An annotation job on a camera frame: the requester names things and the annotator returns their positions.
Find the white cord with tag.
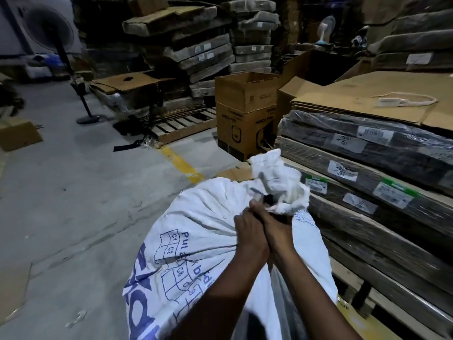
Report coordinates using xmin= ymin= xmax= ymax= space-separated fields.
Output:
xmin=370 ymin=92 xmax=438 ymax=108

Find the wooden pallet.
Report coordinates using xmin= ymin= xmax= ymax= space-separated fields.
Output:
xmin=327 ymin=256 xmax=446 ymax=340
xmin=150 ymin=107 xmax=217 ymax=145

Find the small light blue fan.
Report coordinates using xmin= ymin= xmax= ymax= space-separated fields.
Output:
xmin=315 ymin=15 xmax=336 ymax=46

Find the stack of grey flat bundles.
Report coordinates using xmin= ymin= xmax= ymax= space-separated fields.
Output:
xmin=366 ymin=8 xmax=453 ymax=72

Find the stack of flattened cardboard bundles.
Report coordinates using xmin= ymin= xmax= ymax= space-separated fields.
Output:
xmin=122 ymin=0 xmax=236 ymax=99

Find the open brown cardboard box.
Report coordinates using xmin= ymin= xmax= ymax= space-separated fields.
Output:
xmin=214 ymin=72 xmax=282 ymax=114

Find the large open cardboard box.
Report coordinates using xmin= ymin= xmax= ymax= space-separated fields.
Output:
xmin=274 ymin=49 xmax=370 ymax=136

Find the person's left hand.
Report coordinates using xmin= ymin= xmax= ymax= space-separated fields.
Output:
xmin=234 ymin=210 xmax=271 ymax=264

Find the person's right hand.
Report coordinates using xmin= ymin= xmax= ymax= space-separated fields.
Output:
xmin=249 ymin=199 xmax=294 ymax=263

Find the person's left forearm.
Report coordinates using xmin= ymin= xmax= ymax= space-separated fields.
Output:
xmin=172 ymin=248 xmax=270 ymax=340

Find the flat cardboard piece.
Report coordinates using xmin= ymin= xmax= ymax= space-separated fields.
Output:
xmin=0 ymin=263 xmax=32 ymax=324
xmin=0 ymin=117 xmax=44 ymax=153

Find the stack of wrapped flat cartons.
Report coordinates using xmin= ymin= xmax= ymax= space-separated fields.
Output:
xmin=275 ymin=110 xmax=453 ymax=337

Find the black pedestal fan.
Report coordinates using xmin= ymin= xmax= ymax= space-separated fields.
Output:
xmin=21 ymin=6 xmax=101 ymax=125

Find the printed brown cardboard box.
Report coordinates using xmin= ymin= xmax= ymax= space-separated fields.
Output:
xmin=216 ymin=102 xmax=277 ymax=162

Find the white woven sack blue print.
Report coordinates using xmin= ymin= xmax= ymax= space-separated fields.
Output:
xmin=122 ymin=149 xmax=339 ymax=340

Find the flat brown cardboard sheet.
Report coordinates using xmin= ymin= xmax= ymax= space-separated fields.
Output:
xmin=292 ymin=71 xmax=453 ymax=131

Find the cardboard sheet with black mark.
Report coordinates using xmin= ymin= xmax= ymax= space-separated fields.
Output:
xmin=89 ymin=71 xmax=175 ymax=95

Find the black strap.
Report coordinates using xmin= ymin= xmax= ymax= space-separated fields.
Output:
xmin=113 ymin=139 xmax=147 ymax=152

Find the person's right forearm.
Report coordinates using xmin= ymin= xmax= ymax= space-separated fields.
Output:
xmin=270 ymin=246 xmax=362 ymax=340

